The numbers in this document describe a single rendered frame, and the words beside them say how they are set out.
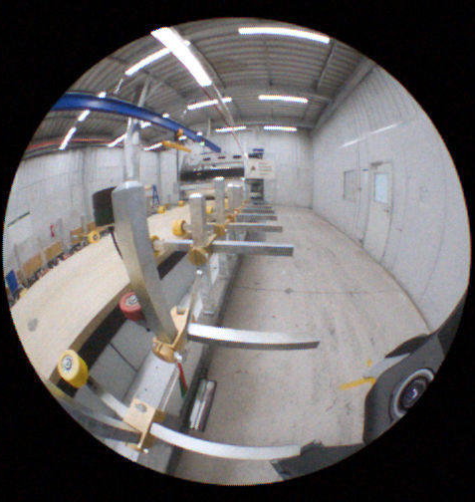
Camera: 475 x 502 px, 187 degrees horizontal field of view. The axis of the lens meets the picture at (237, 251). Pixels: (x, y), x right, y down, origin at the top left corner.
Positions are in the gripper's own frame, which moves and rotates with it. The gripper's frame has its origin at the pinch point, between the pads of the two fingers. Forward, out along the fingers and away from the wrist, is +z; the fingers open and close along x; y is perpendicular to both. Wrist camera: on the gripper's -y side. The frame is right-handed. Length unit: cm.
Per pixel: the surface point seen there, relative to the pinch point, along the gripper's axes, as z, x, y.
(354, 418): 94, -1, 64
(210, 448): 11.5, -4.4, -17.3
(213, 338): 7.8, 18.7, -23.0
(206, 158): -80, 293, -137
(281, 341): 7.7, 20.3, -9.9
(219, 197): -15, 64, -35
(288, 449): 11.5, -3.2, -5.6
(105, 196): -19.8, 13.1, -34.3
